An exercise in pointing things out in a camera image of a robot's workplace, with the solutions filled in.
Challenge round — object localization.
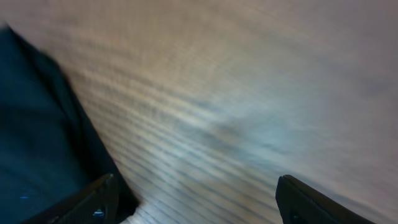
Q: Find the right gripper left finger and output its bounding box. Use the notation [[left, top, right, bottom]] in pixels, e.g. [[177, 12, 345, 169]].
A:
[[22, 174, 119, 224]]

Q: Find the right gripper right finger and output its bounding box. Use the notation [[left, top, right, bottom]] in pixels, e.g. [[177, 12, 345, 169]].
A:
[[275, 175, 374, 224]]

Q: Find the black t-shirt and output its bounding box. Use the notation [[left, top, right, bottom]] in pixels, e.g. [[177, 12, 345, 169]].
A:
[[1, 26, 139, 223]]

